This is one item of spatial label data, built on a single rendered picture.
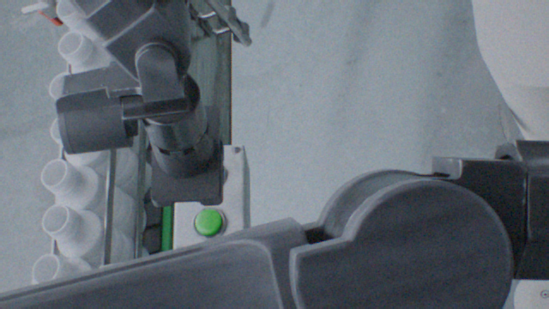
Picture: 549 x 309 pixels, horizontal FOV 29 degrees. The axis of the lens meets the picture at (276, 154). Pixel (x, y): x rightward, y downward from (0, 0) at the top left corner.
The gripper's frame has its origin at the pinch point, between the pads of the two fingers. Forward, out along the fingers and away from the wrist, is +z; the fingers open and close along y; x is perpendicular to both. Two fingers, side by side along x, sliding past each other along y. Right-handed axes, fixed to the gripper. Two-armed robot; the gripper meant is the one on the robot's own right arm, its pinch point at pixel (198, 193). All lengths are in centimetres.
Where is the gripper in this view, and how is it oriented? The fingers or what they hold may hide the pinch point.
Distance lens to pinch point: 110.2
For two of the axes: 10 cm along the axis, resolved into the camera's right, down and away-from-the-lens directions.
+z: 0.7, 4.7, 8.8
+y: 0.2, 8.8, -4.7
